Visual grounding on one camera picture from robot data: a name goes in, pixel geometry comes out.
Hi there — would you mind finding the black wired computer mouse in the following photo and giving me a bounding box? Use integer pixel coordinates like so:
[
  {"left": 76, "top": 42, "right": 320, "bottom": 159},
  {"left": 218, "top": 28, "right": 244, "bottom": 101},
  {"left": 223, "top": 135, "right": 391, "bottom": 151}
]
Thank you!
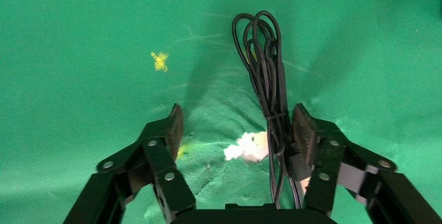
[{"left": 232, "top": 10, "right": 313, "bottom": 210}]

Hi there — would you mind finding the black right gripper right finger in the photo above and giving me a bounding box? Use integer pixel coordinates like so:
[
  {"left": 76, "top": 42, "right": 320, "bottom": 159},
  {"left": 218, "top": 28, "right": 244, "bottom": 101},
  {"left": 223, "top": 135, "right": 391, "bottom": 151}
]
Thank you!
[{"left": 291, "top": 103, "right": 442, "bottom": 224}]

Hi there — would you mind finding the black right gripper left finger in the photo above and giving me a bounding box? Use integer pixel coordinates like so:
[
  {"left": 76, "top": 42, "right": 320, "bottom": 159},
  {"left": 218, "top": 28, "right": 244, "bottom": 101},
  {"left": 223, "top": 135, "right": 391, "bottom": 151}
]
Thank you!
[{"left": 64, "top": 103, "right": 197, "bottom": 224}]

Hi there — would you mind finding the green table cloth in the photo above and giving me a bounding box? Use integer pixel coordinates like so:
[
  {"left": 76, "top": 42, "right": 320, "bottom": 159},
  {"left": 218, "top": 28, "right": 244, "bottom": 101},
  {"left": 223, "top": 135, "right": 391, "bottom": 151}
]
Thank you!
[{"left": 0, "top": 0, "right": 442, "bottom": 224}]

